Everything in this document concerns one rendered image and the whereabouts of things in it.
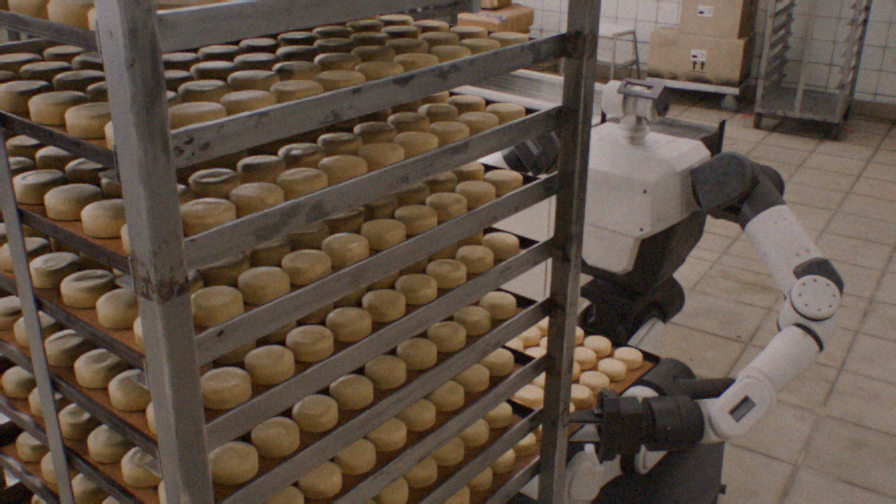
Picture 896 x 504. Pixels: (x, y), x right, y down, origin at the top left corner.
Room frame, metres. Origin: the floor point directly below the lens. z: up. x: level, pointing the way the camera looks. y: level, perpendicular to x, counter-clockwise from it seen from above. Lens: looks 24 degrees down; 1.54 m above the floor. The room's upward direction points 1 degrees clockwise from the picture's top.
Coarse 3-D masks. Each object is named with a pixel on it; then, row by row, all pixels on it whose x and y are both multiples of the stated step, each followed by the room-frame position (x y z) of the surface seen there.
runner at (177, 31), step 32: (256, 0) 0.74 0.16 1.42; (288, 0) 0.76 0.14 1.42; (320, 0) 0.79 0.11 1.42; (352, 0) 0.82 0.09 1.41; (384, 0) 0.85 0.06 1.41; (416, 0) 0.89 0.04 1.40; (448, 0) 0.93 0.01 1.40; (96, 32) 0.63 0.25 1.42; (160, 32) 0.66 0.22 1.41; (192, 32) 0.69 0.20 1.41; (224, 32) 0.71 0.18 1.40; (256, 32) 0.73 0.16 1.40
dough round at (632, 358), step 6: (624, 348) 1.44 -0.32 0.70; (630, 348) 1.44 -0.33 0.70; (618, 354) 1.42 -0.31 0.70; (624, 354) 1.42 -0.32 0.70; (630, 354) 1.42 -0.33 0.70; (636, 354) 1.42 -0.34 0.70; (624, 360) 1.40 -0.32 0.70; (630, 360) 1.40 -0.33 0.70; (636, 360) 1.40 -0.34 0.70; (630, 366) 1.40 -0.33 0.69; (636, 366) 1.40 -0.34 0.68
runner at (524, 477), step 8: (536, 464) 1.10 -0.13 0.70; (520, 472) 1.07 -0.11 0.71; (528, 472) 1.08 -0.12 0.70; (536, 472) 1.10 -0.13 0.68; (512, 480) 1.05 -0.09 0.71; (520, 480) 1.06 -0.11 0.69; (528, 480) 1.08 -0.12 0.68; (504, 488) 1.03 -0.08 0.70; (512, 488) 1.05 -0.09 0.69; (520, 488) 1.07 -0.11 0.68; (496, 496) 1.02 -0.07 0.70; (504, 496) 1.03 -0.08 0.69; (512, 496) 1.05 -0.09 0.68
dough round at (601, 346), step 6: (594, 336) 1.48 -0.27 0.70; (600, 336) 1.49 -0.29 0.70; (588, 342) 1.46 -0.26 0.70; (594, 342) 1.46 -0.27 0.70; (600, 342) 1.46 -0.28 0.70; (606, 342) 1.46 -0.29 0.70; (588, 348) 1.45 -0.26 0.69; (594, 348) 1.44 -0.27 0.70; (600, 348) 1.44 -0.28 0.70; (606, 348) 1.44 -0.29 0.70; (600, 354) 1.44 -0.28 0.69; (606, 354) 1.44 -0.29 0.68
